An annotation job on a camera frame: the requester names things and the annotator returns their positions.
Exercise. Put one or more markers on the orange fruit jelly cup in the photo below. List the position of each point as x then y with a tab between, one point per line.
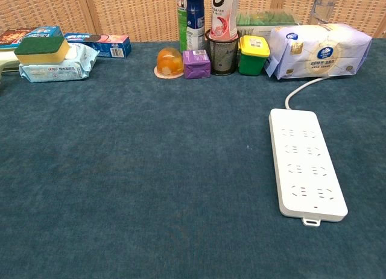
169	62

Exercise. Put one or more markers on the dark red snack box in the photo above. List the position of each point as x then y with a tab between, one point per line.
13	35

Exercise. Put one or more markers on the white tissue pack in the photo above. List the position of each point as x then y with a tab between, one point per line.
319	51

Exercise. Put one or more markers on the blue pink cookie box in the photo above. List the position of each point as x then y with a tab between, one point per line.
102	44

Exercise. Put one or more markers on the green white flat box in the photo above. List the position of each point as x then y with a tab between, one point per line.
265	21

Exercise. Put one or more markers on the white power strip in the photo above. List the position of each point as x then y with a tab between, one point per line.
304	158

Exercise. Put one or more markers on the pink white drink bottle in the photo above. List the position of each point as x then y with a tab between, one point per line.
223	17

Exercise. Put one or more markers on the yellow green sponge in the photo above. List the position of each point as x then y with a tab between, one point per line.
42	50

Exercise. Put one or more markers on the purple small carton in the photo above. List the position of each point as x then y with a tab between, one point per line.
196	64

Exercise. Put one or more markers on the clear plastic water bottle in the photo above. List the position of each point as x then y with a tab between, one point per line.
322	5

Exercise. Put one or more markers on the wet wipes pack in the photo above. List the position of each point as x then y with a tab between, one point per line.
57	67

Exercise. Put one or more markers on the pale green appliance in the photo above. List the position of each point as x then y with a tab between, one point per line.
6	66

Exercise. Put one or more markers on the black mesh pen holder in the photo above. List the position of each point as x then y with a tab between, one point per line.
222	56

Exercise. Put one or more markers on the green box yellow lid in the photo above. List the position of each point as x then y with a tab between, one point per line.
252	56

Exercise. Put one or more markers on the dark blue capped bottle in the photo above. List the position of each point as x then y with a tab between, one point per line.
195	23

